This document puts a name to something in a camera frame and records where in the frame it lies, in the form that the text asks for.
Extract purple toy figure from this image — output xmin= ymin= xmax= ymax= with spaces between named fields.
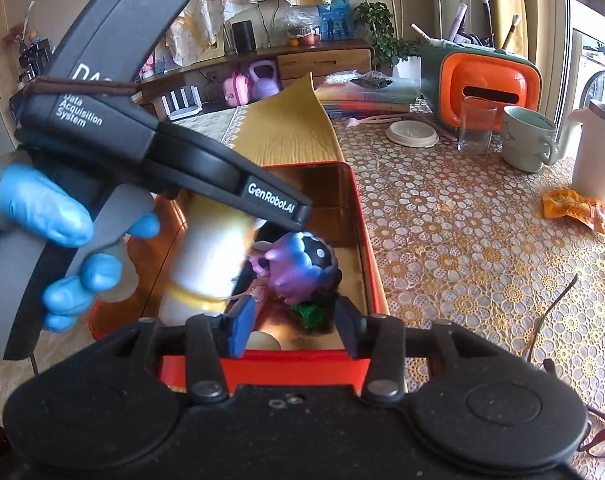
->
xmin=247 ymin=232 xmax=343 ymax=306

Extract stack of books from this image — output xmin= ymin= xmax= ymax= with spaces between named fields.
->
xmin=315 ymin=72 xmax=423 ymax=113

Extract red tin box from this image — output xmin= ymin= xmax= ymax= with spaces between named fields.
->
xmin=88 ymin=162 xmax=389 ymax=393

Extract yellow curtain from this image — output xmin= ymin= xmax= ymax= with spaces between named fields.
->
xmin=487 ymin=0 xmax=530 ymax=56

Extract black speaker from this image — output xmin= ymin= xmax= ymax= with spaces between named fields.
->
xmin=231 ymin=20 xmax=257 ymax=53

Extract pink toy case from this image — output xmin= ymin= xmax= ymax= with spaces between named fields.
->
xmin=223 ymin=71 xmax=249 ymax=107

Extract orange snack packet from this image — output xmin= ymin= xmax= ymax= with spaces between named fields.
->
xmin=541 ymin=189 xmax=605 ymax=243

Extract washing machine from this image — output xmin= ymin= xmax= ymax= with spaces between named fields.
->
xmin=572 ymin=30 xmax=605 ymax=116

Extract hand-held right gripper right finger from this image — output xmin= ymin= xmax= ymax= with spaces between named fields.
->
xmin=335 ymin=297 xmax=513 ymax=404

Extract black cable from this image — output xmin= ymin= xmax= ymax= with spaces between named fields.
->
xmin=522 ymin=272 xmax=580 ymax=376

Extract lace tablecloth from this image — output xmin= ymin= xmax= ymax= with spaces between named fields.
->
xmin=327 ymin=100 xmax=605 ymax=466

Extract pale green mug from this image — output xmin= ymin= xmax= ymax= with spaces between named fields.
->
xmin=502 ymin=105 xmax=560 ymax=173

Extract black coffee machine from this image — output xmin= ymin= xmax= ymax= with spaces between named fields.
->
xmin=18 ymin=37 xmax=53 ymax=83

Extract wooden handle brush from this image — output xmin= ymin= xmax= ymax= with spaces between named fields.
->
xmin=502 ymin=14 xmax=521 ymax=51

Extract red frame eyeglasses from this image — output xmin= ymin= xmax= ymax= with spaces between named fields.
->
xmin=575 ymin=405 xmax=605 ymax=458

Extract white bottle with yellow ring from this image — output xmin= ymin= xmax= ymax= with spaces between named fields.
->
xmin=160 ymin=195 xmax=263 ymax=326

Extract rolled paper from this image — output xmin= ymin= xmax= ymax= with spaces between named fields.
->
xmin=447 ymin=2 xmax=469 ymax=43

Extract clear bag of fruit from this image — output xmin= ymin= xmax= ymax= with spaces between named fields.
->
xmin=282 ymin=7 xmax=320 ymax=48

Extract white round lid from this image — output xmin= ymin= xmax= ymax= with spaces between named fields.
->
xmin=385 ymin=120 xmax=439 ymax=148

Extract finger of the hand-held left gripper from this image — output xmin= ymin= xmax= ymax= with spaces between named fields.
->
xmin=253 ymin=216 xmax=290 ymax=246

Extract purple kettlebell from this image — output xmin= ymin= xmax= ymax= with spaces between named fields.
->
xmin=247 ymin=60 xmax=280 ymax=101

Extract cream round object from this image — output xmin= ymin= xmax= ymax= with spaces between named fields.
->
xmin=246 ymin=332 xmax=283 ymax=352

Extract blue printed box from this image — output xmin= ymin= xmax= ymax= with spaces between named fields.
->
xmin=316 ymin=0 xmax=353 ymax=41

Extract white kettle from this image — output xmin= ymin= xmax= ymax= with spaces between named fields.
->
xmin=557 ymin=100 xmax=605 ymax=206

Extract orange and green storage box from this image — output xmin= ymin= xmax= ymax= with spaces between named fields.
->
xmin=419 ymin=42 xmax=543 ymax=128

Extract wooden media cabinet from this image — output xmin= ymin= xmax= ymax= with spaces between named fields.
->
xmin=132 ymin=37 xmax=378 ymax=116

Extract clear drinking glass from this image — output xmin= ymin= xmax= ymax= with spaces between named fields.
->
xmin=457 ymin=96 xmax=498 ymax=156

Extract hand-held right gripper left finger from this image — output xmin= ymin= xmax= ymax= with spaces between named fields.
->
xmin=97 ymin=297 xmax=257 ymax=404

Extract person's left hand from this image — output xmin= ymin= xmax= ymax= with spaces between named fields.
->
xmin=0 ymin=164 xmax=162 ymax=333

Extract potted plant in white pot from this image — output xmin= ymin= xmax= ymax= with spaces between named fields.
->
xmin=329 ymin=0 xmax=423 ymax=81

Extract green toy piece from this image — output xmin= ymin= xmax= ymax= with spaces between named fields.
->
xmin=290 ymin=302 xmax=325 ymax=331

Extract gold tin lid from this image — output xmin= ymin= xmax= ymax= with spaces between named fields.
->
xmin=232 ymin=72 xmax=343 ymax=168

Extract white router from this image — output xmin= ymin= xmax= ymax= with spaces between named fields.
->
xmin=161 ymin=86 xmax=203 ymax=120

